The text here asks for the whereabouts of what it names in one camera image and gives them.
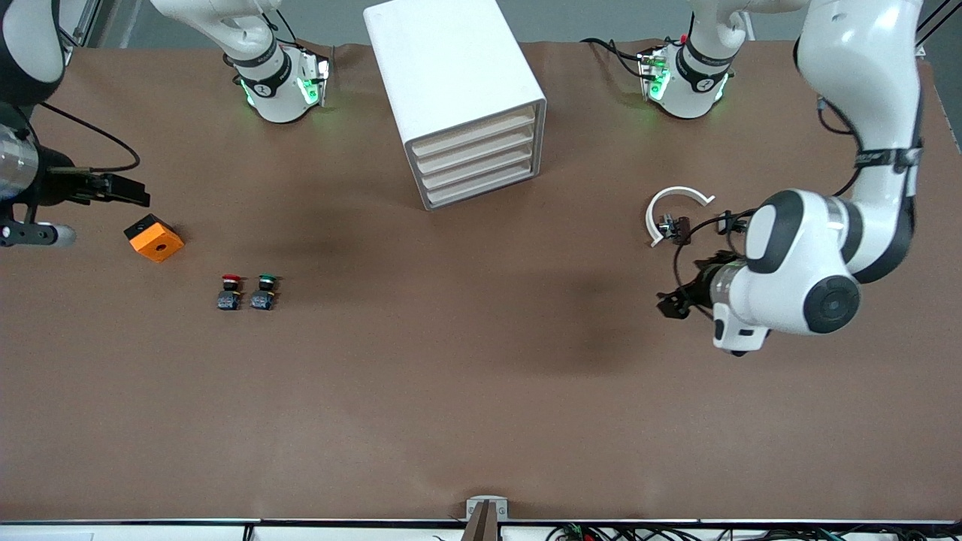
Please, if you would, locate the white curved plastic ring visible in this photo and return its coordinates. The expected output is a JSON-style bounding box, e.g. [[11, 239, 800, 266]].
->
[[646, 186, 715, 248]]

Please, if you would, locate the red push button switch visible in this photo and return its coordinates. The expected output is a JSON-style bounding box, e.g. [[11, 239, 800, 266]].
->
[[216, 274, 244, 312]]

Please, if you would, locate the brown table mat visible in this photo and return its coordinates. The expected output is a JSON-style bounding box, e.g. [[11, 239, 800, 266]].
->
[[0, 38, 962, 524]]

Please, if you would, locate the black base cable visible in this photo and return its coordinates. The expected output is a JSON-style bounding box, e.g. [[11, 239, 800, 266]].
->
[[581, 38, 649, 79]]

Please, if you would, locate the grey metal edge bracket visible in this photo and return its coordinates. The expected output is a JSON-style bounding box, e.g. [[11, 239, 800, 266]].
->
[[465, 496, 509, 521]]

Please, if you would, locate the aluminium frame profile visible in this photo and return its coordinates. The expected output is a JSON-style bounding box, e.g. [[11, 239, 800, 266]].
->
[[54, 0, 104, 47], [912, 0, 962, 58]]

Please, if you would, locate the brown narrow strip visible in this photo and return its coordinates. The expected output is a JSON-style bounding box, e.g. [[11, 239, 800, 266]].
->
[[460, 500, 500, 541]]

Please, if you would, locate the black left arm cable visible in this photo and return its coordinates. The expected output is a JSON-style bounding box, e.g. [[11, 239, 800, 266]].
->
[[672, 209, 755, 301]]

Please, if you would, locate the orange and black cube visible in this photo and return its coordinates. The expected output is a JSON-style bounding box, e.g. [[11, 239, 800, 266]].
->
[[123, 213, 186, 264]]

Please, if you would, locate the white drawer cabinet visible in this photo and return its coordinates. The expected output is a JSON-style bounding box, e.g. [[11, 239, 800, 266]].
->
[[364, 0, 548, 212]]

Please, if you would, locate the green push button switch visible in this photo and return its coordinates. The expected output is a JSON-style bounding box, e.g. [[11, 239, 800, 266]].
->
[[250, 274, 280, 312]]

